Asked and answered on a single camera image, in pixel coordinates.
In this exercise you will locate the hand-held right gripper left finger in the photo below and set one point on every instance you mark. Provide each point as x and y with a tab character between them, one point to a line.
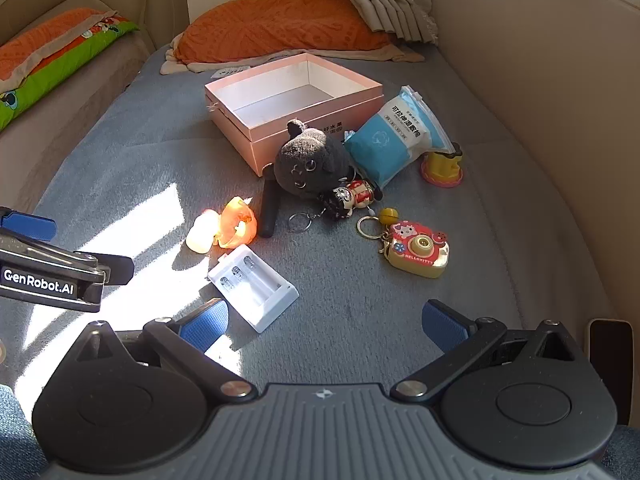
205	327

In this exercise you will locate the brown seat cushion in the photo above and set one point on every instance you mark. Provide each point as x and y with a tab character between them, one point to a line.
75	125

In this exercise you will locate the person's left leg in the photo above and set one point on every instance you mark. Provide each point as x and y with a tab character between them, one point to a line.
12	425

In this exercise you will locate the white battery charger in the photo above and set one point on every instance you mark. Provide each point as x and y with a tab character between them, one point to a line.
260	295

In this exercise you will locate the cream round toy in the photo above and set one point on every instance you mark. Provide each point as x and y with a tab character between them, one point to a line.
202	232

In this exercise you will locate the orange pillow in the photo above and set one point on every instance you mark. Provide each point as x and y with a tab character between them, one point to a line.
280	25

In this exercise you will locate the orange towel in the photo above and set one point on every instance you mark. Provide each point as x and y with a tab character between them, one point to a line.
35	50

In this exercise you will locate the green cartoon pillow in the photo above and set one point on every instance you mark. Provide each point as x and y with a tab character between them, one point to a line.
60	70

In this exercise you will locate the pink cardboard box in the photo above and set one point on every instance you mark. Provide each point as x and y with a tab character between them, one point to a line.
250	145

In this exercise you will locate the orange translucent toy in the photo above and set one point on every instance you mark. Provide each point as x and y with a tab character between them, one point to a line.
235	222

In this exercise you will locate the beige pleated curtain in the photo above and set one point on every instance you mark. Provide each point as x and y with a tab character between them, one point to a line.
385	5

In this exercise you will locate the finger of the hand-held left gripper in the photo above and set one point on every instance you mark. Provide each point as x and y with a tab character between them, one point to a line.
27	223
120	269

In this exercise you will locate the yellow and pink toy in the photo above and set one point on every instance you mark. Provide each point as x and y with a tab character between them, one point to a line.
442	167

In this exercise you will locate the blue-grey blanket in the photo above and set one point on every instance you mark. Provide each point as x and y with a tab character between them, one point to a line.
500	240

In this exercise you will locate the beige cloth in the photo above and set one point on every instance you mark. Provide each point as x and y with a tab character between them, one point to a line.
175	66

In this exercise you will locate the blue cotton pad packet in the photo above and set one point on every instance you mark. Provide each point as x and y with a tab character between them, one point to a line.
395	135

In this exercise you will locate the beige padded side panel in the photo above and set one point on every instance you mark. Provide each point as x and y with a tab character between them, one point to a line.
550	60

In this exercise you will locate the white label card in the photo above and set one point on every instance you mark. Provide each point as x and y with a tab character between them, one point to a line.
234	71

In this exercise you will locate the beige framed dark object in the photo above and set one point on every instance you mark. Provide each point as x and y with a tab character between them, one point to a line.
607	345

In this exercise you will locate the dark grey plush toy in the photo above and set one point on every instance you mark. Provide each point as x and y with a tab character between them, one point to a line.
310	160

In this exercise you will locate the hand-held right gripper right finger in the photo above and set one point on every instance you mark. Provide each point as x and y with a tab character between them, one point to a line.
442	325

